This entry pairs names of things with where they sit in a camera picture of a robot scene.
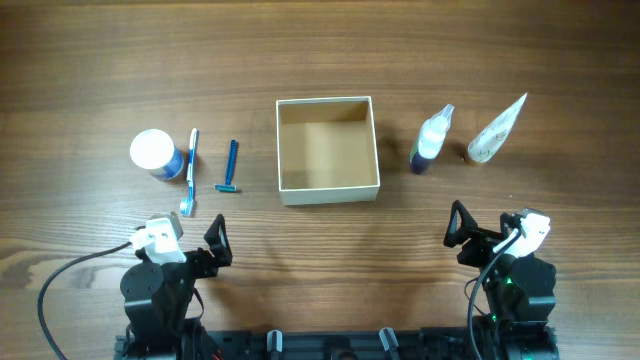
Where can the blue white toothbrush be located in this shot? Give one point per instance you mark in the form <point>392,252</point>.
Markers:
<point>187,204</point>

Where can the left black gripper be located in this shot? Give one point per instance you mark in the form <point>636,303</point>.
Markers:
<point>203,256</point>

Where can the blue disposable razor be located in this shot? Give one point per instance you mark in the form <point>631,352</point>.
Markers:
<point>227,186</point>

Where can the white blue round jar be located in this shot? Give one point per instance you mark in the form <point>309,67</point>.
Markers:
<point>154,151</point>

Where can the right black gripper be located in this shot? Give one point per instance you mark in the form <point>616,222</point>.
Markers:
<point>476,243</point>

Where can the beige open cardboard box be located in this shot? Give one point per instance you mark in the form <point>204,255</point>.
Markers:
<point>327,151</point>

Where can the dark spray bottle clear cap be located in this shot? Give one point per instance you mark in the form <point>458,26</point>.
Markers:
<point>430,140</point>

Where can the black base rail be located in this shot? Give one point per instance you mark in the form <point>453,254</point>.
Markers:
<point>424,344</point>

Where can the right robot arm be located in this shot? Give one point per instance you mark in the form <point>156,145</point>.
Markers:
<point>512,297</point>

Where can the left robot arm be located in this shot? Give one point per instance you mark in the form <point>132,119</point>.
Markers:
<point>157,291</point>

